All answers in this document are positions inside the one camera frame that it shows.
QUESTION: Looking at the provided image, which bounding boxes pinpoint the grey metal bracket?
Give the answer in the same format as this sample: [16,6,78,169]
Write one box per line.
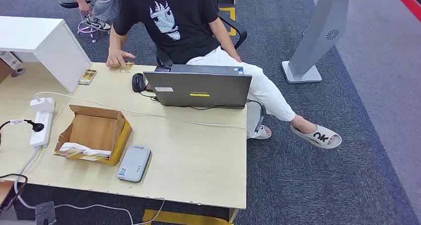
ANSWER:
[35,201,57,225]

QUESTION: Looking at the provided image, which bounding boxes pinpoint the black plug with cable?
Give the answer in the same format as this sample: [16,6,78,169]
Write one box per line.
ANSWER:
[0,119,45,134]

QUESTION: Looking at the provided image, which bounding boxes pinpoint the open cardboard box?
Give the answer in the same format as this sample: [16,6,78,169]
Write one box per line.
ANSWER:
[53,104,133,166]

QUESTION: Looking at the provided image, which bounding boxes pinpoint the white charger adapter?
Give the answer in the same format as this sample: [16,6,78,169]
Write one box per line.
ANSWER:
[30,97,56,113]

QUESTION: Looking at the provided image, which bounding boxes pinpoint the black office chair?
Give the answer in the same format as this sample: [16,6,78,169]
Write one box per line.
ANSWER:
[149,15,248,67]

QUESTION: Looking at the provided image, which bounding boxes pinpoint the black looped cable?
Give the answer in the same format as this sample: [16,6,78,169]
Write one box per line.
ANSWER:
[0,173,29,214]

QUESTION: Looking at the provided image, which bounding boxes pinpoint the thin white charger cable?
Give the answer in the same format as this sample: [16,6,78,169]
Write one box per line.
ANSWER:
[34,91,251,132]

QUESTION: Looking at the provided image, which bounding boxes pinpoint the black round stool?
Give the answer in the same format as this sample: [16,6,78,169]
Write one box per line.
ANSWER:
[59,0,113,44]

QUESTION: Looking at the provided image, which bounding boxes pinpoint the small labelled carton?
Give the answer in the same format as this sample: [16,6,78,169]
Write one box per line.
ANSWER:
[0,51,23,70]

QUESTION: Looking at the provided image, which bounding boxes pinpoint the yellow desk frame beam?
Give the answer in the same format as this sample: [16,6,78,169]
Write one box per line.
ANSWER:
[142,209,239,225]

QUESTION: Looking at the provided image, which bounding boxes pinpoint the white desk shelf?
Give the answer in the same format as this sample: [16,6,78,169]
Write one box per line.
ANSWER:
[0,16,92,93]

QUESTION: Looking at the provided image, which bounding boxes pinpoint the grey kiosk stand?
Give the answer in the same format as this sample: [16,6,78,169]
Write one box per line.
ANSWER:
[281,0,352,84]

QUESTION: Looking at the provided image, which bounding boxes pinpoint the white power strip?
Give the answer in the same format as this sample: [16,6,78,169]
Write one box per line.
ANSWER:
[29,111,54,149]

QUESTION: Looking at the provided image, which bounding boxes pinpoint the plain beige sandal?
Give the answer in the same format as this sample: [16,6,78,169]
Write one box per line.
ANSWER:
[253,125,273,141]

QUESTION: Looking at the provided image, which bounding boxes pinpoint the person's right hand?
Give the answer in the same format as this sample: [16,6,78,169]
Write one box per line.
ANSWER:
[106,49,136,70]

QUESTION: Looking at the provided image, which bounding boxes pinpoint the beige sandal with black print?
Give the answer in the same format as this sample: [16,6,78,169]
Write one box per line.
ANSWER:
[290,124,343,150]

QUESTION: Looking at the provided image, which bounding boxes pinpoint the black mouse cable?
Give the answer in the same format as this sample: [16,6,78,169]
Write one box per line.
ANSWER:
[139,90,159,102]

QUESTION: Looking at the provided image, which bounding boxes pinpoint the grey laptop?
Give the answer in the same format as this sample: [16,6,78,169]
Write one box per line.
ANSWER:
[143,64,253,110]

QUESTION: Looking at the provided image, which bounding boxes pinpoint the black computer mouse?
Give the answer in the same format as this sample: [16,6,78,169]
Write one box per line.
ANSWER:
[132,73,147,93]

